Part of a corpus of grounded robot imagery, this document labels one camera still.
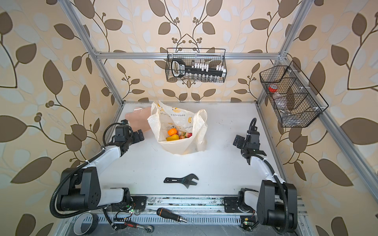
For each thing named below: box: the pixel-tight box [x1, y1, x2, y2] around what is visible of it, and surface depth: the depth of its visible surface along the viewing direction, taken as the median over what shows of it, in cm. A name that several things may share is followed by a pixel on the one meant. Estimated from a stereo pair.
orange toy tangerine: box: [167, 127, 178, 137], surface depth 96 cm
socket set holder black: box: [171, 58, 227, 78], surface depth 85 cm
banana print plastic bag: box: [147, 100, 209, 155], surface depth 76 cm
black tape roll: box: [73, 211, 99, 236], surface depth 70 cm
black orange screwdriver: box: [156, 207, 188, 223], surface depth 71 cm
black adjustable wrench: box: [163, 173, 199, 189], surface depth 84 cm
